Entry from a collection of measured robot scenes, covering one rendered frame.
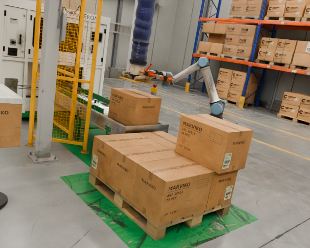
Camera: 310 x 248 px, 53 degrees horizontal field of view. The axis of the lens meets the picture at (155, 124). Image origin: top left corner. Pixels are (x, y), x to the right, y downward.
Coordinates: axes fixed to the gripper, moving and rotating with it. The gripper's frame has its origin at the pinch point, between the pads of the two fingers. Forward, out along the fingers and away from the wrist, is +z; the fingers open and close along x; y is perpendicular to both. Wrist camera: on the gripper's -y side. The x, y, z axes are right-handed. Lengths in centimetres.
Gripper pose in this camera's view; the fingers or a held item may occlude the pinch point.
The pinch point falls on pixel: (150, 74)
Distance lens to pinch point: 385.2
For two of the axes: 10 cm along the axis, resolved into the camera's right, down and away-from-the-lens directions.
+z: -7.5, 0.4, -6.6
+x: 1.5, -9.6, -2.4
